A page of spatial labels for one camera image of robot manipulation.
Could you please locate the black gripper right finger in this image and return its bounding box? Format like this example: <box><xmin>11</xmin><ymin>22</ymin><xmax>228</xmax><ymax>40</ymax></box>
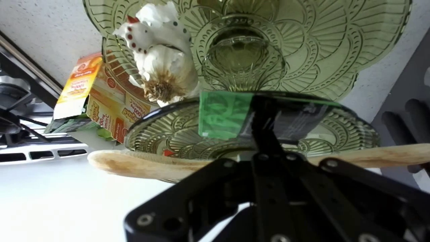
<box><xmin>266</xmin><ymin>96</ymin><xmax>430</xmax><ymax>242</ymax></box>

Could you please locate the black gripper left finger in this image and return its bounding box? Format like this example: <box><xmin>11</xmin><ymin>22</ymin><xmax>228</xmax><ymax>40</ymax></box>
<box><xmin>124</xmin><ymin>96</ymin><xmax>273</xmax><ymax>242</ymax></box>

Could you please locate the orange cardboard box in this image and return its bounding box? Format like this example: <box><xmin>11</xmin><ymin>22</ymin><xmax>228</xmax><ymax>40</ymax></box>
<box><xmin>45</xmin><ymin>51</ymin><xmax>159</xmax><ymax>145</ymax></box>

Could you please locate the green glass tiered stand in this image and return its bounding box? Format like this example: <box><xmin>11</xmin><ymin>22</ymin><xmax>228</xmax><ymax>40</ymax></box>
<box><xmin>82</xmin><ymin>0</ymin><xmax>414</xmax><ymax>164</ymax></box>

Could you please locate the wooden spoon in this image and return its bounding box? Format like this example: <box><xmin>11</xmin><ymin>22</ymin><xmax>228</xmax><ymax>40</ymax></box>
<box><xmin>86</xmin><ymin>141</ymin><xmax>430</xmax><ymax>184</ymax></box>

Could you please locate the stainless steel gas range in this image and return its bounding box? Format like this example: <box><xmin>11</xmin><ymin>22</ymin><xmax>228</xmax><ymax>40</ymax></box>
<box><xmin>0</xmin><ymin>31</ymin><xmax>92</xmax><ymax>167</ymax></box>

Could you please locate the white ceramic rooster figurine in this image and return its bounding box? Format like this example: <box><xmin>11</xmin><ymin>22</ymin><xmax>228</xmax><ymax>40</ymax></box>
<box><xmin>112</xmin><ymin>1</ymin><xmax>202</xmax><ymax>108</ymax></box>

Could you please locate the black cast iron grate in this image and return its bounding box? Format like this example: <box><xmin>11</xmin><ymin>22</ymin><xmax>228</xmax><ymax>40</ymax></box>
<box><xmin>0</xmin><ymin>101</ymin><xmax>57</xmax><ymax>151</ymax></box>

